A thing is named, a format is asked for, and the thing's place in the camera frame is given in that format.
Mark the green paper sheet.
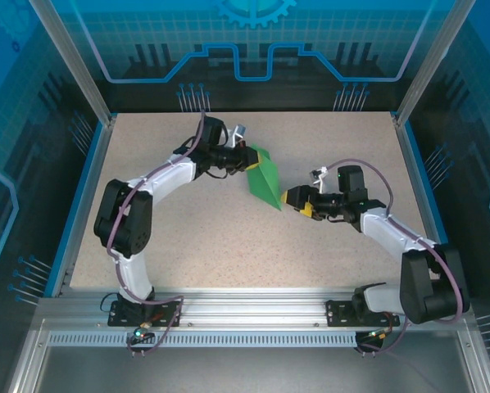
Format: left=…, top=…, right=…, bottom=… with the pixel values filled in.
left=244, top=143, right=285, bottom=212

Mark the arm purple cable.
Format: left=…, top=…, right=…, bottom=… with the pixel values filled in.
left=104, top=110, right=185, bottom=358
left=324, top=158, right=467, bottom=358

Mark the aluminium frame post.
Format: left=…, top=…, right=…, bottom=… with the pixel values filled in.
left=394, top=0, right=478, bottom=126
left=26, top=0, right=117, bottom=126

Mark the aluminium mounting rail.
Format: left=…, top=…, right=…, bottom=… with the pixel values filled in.
left=34, top=286, right=478, bottom=332

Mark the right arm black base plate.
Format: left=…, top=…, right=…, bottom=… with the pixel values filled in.
left=325, top=298, right=402, bottom=328

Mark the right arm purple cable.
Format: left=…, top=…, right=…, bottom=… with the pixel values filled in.
left=324, top=158, right=467, bottom=358

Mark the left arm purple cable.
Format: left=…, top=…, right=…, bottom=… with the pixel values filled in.
left=104, top=110, right=185, bottom=358

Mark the slotted grey cable duct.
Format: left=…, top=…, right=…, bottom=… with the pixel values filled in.
left=46, top=332, right=359, bottom=349

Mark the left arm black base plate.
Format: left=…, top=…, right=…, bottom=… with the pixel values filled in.
left=107, top=300, right=184, bottom=328

